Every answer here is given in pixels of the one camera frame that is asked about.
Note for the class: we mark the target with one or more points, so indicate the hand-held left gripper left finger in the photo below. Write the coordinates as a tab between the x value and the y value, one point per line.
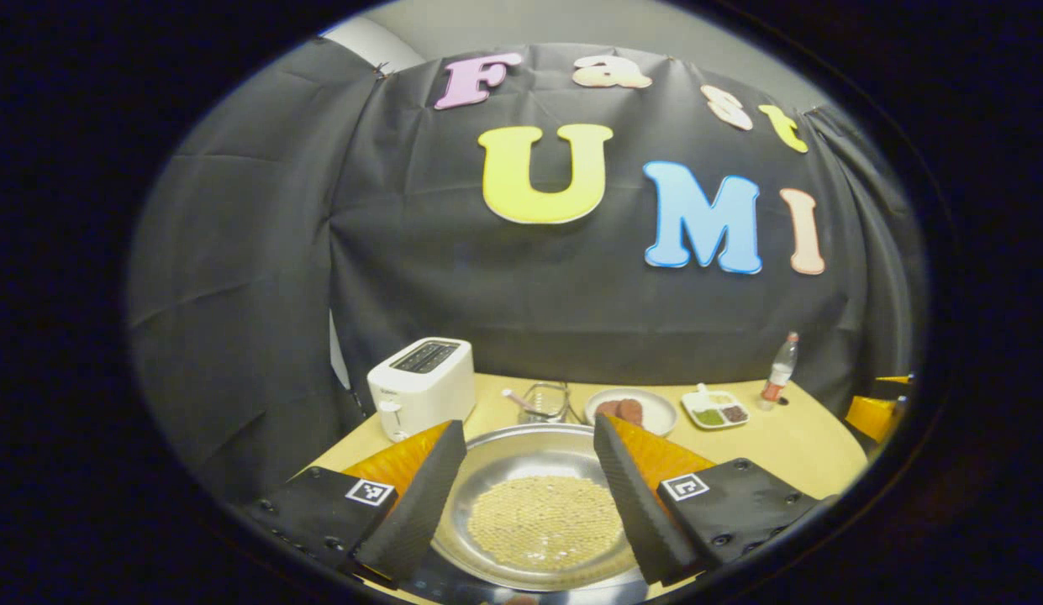
420	504

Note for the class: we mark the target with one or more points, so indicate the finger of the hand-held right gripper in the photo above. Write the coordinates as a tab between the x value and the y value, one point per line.
870	416

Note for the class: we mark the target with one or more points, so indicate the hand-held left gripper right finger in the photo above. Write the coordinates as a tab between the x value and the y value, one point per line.
630	504

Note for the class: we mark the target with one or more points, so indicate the black induction cooktop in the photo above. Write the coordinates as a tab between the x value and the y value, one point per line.
454	584

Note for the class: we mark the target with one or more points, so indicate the pile of yellow soybeans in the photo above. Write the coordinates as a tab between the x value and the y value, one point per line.
546	525

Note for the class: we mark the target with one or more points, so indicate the brown meat patty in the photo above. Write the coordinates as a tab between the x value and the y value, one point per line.
607	409
630	412

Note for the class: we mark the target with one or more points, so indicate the white round plate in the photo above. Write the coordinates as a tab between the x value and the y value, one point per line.
660	413

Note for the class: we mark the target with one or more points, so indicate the plastic bottle with red label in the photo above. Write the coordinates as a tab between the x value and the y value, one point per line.
780	370

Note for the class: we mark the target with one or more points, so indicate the white toaster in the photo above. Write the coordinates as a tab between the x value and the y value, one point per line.
424	386

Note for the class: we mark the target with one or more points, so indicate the white divided bean tray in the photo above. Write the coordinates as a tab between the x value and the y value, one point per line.
714	413

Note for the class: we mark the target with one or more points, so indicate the small white spoon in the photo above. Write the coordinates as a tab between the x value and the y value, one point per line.
702	393

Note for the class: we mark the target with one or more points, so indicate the pink striped straw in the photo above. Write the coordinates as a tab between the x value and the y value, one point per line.
517	399

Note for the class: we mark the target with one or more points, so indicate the black backdrop cloth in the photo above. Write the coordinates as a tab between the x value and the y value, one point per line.
403	277

